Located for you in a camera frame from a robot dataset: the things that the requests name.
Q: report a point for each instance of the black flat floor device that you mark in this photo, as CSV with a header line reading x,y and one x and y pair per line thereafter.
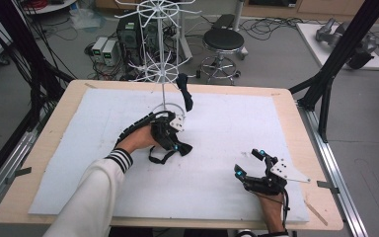
x,y
223,21

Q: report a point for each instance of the black computer case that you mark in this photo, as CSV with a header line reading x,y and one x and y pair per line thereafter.
x,y
128,39

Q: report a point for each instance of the person's right hand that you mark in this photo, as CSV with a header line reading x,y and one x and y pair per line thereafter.
x,y
273,210

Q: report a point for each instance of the white floor board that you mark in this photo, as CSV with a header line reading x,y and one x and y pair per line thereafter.
x,y
312,42

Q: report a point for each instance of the grey power supply unit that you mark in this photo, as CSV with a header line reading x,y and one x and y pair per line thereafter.
x,y
98,49
111,52

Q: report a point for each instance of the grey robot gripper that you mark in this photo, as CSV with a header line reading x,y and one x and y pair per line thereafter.
x,y
365,42

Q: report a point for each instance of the black round stool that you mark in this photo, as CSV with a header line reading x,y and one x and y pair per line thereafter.
x,y
223,40

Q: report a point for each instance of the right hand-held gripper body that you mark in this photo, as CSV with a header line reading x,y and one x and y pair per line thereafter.
x,y
269,184

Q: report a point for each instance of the white foam mat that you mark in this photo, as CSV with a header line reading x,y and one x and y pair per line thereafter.
x,y
227,131

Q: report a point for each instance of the black metal frame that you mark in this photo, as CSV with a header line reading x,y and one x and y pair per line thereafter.
x,y
348,46

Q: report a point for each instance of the person's left hand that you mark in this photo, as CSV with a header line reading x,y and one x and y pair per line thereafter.
x,y
138,140

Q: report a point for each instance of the clear plastic bag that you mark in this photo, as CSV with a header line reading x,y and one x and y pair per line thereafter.
x,y
85,19

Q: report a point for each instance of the round white table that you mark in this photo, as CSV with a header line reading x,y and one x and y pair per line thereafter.
x,y
52,7

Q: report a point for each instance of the thin wooden stick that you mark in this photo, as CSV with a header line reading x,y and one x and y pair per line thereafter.
x,y
316,213

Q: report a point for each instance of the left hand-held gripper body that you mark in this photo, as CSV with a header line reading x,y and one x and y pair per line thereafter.
x,y
164,131

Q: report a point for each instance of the aluminium frame rail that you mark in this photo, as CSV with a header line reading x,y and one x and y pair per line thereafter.
x,y
10,158
335,171

